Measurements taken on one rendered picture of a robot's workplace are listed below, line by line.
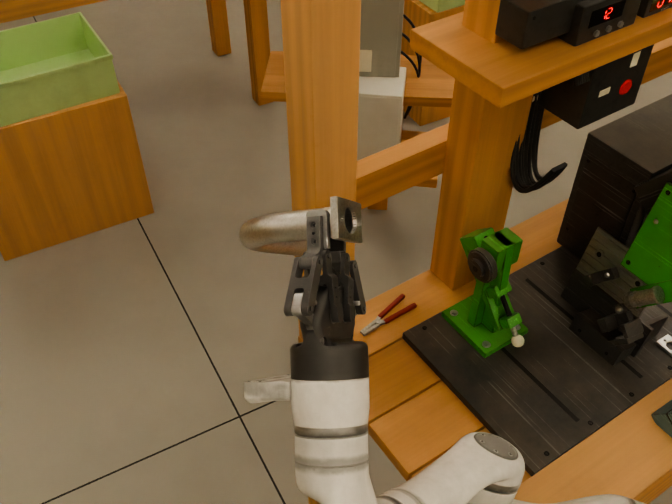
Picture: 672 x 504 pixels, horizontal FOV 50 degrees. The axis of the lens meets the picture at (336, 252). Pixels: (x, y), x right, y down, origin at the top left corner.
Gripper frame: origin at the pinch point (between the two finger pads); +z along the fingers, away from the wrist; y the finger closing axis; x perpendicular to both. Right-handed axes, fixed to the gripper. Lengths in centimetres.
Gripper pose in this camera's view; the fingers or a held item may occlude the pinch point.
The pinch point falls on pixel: (326, 231)
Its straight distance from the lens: 70.7
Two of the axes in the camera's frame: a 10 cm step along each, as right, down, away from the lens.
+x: -9.0, 0.6, 4.3
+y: -4.3, -0.7, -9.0
